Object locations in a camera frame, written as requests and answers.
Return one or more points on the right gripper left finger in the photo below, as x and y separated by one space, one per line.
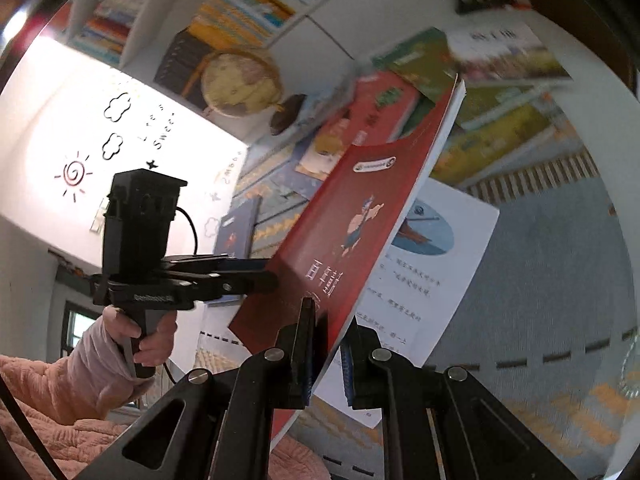
221 426

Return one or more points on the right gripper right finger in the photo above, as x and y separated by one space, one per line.
439 425

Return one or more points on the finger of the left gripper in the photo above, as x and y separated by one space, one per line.
248 282
243 265

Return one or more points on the blue fairy tale book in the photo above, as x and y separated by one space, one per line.
235 234

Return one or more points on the dark blue leaf book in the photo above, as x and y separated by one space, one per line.
288 176

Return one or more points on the red fairy tale book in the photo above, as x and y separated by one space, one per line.
381 243

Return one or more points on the orange poet cover book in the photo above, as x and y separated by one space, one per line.
328 146

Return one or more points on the Tang poetry blue book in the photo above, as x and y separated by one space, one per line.
318 107

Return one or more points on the green insect book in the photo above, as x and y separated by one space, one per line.
535 127

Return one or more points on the dark green book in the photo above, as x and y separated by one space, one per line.
422 57

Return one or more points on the white rabbit hill book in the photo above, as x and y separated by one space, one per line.
501 55

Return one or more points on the person's left hand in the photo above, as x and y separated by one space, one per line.
142 337

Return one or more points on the blue patterned rug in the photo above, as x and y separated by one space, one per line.
549 321

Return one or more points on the vintage yellow globe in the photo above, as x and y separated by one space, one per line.
239 82

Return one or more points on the black book set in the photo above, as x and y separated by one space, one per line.
178 70

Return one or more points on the white bookshelf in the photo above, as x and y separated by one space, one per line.
315 43

